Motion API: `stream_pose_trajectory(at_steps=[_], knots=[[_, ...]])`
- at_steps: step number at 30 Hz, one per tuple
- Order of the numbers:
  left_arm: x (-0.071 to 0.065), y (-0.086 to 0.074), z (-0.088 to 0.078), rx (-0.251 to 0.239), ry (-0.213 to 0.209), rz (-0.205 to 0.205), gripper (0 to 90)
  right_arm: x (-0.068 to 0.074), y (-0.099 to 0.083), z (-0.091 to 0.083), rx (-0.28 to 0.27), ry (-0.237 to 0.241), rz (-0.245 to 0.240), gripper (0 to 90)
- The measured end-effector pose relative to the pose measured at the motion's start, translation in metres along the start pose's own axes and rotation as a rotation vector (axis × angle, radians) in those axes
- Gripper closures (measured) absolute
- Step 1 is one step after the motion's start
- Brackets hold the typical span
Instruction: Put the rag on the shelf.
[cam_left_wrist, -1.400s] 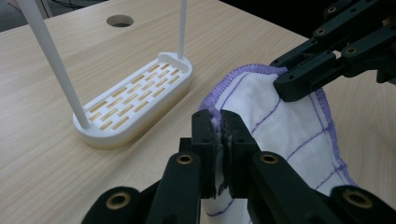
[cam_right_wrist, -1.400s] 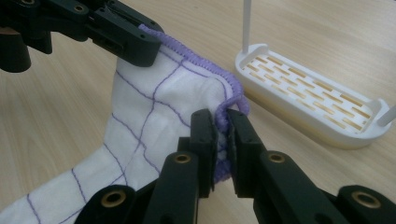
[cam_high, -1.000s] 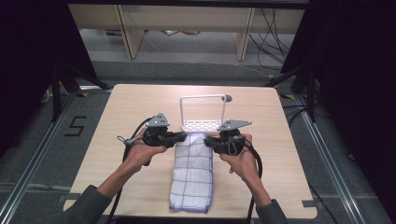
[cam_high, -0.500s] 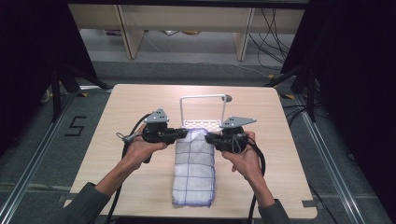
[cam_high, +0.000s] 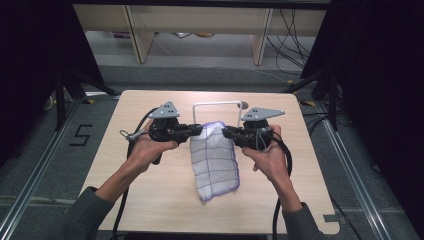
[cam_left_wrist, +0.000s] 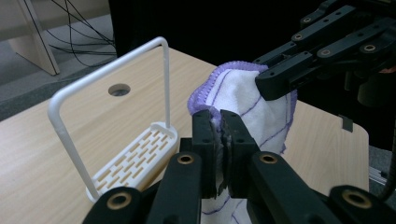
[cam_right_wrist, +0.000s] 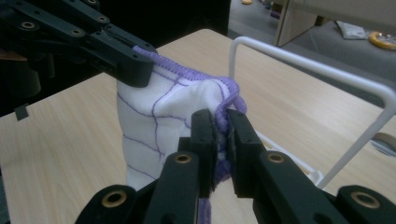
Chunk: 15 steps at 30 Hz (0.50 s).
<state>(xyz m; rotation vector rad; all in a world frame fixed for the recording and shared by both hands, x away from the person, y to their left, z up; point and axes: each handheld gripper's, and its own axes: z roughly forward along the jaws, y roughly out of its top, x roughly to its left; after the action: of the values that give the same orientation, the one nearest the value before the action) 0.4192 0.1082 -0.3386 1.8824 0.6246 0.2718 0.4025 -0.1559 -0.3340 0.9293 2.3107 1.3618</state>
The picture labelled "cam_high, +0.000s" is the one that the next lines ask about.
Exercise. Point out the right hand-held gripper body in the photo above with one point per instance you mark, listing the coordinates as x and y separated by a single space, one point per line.
261 114

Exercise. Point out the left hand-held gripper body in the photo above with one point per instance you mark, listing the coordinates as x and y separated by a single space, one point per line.
165 111

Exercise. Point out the white cloth with purple grid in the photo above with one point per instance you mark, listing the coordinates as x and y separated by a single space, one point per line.
215 160

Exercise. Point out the person's right hand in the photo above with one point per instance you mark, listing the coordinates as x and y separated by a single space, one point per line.
271 160

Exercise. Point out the person's left hand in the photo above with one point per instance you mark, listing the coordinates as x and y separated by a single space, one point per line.
146 153

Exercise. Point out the grey round table grommet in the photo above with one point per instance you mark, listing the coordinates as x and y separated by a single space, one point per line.
245 105

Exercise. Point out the yellow floor tape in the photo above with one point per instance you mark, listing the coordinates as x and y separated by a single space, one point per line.
88 101
308 103

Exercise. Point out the black metal stand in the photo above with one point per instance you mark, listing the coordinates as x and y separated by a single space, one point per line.
60 100
332 100

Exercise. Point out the grey tape patch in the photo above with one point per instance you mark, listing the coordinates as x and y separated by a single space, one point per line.
330 218

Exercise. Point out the white desk frame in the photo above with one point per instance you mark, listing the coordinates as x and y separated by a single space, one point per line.
200 18

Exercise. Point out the metal floor rail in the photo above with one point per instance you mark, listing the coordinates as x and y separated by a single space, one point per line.
40 166
353 176

